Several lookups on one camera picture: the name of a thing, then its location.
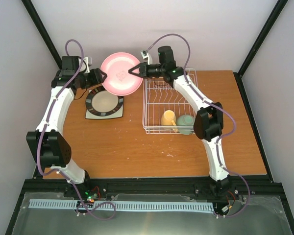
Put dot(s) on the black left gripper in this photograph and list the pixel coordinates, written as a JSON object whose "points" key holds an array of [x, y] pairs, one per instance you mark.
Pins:
{"points": [[96, 78]]}

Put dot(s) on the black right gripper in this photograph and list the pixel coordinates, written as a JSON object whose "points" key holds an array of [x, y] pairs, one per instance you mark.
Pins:
{"points": [[143, 70]]}

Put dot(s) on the pink plate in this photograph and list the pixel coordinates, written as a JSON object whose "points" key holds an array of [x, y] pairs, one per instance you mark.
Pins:
{"points": [[119, 81]]}

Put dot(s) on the black striped round plate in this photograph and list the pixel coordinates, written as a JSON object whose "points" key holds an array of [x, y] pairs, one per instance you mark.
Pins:
{"points": [[105, 102]]}

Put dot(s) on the yellow mug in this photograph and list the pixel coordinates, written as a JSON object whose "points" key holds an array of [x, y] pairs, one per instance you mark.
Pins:
{"points": [[169, 119]]}

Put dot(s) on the green ceramic bowl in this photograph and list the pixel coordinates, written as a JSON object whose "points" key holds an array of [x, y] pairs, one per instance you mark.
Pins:
{"points": [[186, 123]]}

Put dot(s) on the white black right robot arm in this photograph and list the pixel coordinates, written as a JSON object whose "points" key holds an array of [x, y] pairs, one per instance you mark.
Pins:
{"points": [[208, 124]]}

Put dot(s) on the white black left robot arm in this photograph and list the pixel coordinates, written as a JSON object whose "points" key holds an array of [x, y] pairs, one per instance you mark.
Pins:
{"points": [[47, 144]]}

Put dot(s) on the white square plate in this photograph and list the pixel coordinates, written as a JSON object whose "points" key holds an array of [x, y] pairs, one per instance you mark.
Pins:
{"points": [[105, 117]]}

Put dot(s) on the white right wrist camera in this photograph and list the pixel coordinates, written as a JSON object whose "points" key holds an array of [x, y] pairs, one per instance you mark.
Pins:
{"points": [[146, 57]]}

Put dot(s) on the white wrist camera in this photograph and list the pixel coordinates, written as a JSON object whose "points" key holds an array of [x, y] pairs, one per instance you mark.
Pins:
{"points": [[87, 64], [146, 57]]}

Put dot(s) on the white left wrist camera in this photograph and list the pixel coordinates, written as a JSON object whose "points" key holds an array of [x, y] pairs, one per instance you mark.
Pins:
{"points": [[87, 64]]}

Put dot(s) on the white wire dish rack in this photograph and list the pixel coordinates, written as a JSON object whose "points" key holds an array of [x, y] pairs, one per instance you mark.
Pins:
{"points": [[158, 97]]}

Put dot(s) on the light blue cable duct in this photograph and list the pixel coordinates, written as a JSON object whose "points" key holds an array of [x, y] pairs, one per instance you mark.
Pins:
{"points": [[126, 206]]}

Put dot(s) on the black enclosure frame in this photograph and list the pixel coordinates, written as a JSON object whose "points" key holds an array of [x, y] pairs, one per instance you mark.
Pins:
{"points": [[39, 185]]}

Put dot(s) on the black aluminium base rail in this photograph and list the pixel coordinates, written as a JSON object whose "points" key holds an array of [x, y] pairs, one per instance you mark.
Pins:
{"points": [[197, 188]]}

